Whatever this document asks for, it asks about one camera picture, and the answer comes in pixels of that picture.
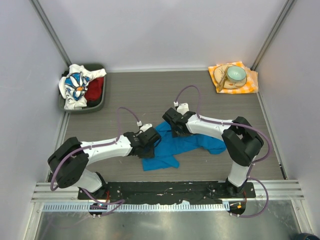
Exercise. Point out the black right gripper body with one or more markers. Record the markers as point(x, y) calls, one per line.
point(175, 133)

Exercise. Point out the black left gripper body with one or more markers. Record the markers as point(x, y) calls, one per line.
point(149, 152)

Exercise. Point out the white flower print t shirt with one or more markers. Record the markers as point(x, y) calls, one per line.
point(75, 84)

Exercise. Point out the red t shirt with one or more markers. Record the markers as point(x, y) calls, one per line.
point(94, 92)

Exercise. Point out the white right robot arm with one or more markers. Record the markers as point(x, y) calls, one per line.
point(242, 143)

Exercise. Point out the orange checkered cloth napkin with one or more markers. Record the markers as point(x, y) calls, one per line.
point(250, 87)

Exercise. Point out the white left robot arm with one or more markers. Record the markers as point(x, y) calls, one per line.
point(69, 162)

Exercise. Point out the dark blue round object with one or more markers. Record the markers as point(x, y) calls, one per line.
point(306, 236)

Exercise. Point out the gold fork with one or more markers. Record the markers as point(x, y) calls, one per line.
point(223, 79)

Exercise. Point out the dark grey plastic basket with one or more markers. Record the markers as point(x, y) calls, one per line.
point(93, 66)

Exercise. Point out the black t shirt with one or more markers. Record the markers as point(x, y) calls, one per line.
point(65, 74)

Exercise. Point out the light blue ceramic bowl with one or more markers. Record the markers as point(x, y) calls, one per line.
point(236, 74)

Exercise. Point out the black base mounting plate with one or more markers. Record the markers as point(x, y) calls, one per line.
point(165, 192)

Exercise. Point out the cream floral plate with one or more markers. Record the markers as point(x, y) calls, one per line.
point(218, 73)

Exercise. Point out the white slotted cable duct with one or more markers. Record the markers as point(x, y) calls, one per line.
point(137, 208)

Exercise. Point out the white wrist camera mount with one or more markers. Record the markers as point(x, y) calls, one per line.
point(181, 108)
point(143, 126)

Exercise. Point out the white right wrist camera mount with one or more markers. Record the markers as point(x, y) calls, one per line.
point(181, 108)

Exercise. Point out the blue t shirt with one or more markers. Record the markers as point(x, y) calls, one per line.
point(169, 147)

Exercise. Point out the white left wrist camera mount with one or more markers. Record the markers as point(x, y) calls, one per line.
point(143, 126)

